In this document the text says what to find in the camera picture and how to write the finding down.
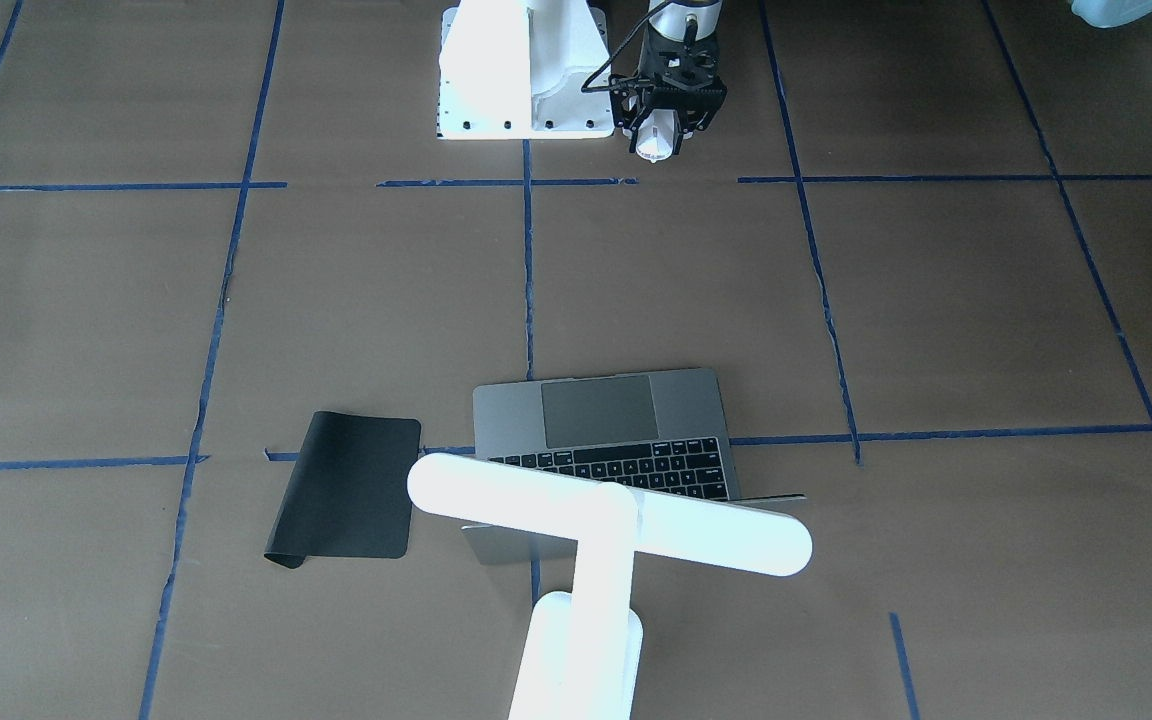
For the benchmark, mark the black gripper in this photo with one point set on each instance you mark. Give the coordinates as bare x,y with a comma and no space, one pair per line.
628,110

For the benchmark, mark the white computer mouse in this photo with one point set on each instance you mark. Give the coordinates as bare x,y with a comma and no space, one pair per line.
659,136

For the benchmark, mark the grey laptop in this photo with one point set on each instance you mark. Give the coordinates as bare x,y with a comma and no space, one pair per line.
660,433

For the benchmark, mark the black mouse pad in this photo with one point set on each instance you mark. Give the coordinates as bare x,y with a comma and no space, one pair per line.
347,497

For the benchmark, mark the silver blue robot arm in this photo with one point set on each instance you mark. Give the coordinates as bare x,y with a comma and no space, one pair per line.
667,22

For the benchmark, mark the white desk lamp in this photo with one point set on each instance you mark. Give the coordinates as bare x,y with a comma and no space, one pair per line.
583,646

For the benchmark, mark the white camera stand column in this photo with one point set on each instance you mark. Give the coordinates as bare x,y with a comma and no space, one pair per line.
513,70

